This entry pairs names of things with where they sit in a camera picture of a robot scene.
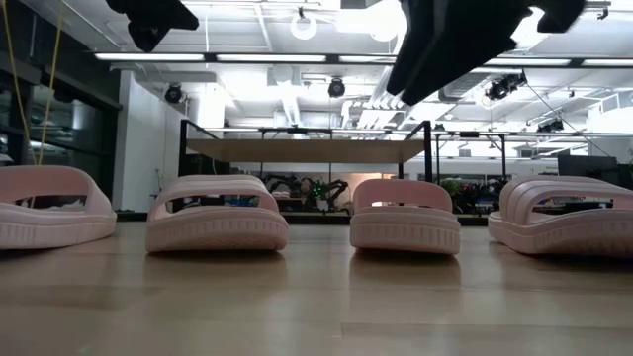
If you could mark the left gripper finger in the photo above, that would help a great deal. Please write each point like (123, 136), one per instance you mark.
(148, 20)

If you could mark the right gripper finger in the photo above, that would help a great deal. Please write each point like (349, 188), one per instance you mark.
(475, 34)
(418, 34)

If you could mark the black background robot arm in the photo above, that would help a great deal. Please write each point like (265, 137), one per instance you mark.
(336, 190)

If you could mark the black round spotlight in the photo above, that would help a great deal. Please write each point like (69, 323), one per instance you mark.
(336, 87)
(173, 93)

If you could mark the small black ceiling fixture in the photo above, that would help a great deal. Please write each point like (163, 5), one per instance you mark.
(550, 126)

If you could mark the long ceiling light bar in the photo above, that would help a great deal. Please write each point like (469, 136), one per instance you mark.
(272, 58)

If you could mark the black monitor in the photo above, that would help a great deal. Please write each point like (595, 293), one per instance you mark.
(586, 165)

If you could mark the background green plants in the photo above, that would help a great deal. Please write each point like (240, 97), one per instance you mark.
(470, 195)

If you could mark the black ceiling camera cluster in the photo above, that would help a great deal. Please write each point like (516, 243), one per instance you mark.
(504, 86)

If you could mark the wooden shelf black frame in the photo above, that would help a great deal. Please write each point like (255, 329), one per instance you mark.
(306, 151)

